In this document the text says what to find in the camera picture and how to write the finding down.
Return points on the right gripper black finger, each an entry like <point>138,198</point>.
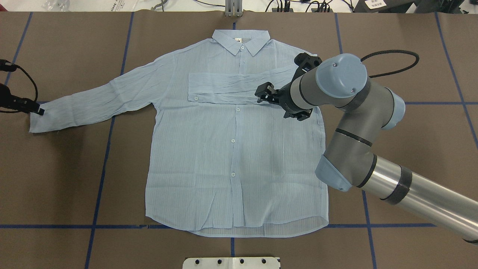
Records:
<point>265,90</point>

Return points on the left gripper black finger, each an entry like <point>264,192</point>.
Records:
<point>29,106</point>

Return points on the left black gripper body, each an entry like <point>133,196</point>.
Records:
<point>15,100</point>

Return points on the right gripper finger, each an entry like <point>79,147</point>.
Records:
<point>270,99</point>

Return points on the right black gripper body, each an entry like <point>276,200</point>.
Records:
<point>285,98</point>

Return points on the light blue button-up shirt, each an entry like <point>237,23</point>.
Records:
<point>221,164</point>

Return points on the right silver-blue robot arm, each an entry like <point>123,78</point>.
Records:
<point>343,82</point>

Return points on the brown paper table mat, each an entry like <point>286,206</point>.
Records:
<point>75,198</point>

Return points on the aluminium frame post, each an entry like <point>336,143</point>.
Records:
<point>233,8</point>

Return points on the white pedestal column base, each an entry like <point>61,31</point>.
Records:
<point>232,263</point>

